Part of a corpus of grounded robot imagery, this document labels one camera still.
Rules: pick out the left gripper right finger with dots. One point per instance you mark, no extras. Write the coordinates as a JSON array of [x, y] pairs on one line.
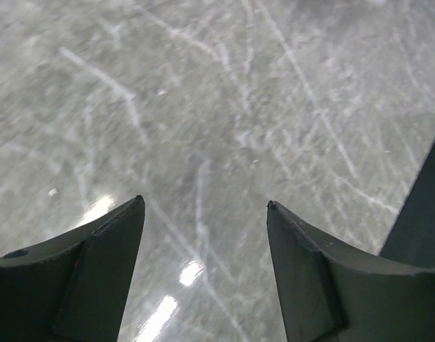
[[332, 291]]

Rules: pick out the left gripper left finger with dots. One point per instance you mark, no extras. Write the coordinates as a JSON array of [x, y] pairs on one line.
[[72, 287]]

